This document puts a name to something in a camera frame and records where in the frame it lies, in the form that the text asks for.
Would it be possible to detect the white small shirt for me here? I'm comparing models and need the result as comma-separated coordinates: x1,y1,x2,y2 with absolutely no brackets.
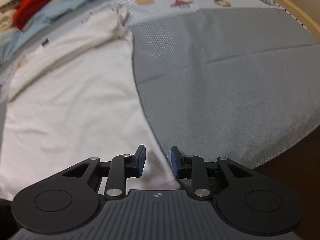
1,7,180,200

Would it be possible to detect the grey printed bed sheet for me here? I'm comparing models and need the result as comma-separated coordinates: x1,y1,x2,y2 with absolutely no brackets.
46,0,319,167

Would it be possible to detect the light blue quilt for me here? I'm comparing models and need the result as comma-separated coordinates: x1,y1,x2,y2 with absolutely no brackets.
1,0,92,64

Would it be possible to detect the cream folded blanket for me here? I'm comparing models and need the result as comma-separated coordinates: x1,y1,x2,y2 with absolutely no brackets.
0,9,17,34

